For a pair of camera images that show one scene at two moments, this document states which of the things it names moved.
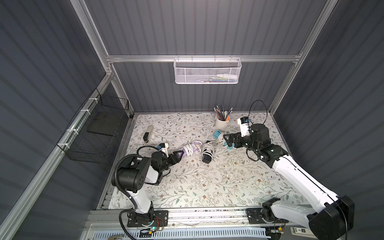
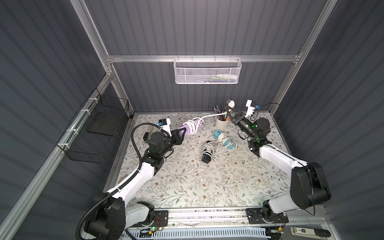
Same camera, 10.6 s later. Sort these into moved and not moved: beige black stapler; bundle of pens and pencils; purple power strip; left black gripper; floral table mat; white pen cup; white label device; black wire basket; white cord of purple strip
Moved: white cord of purple strip; purple power strip; left black gripper
Not moved: bundle of pens and pencils; white pen cup; beige black stapler; white label device; floral table mat; black wire basket
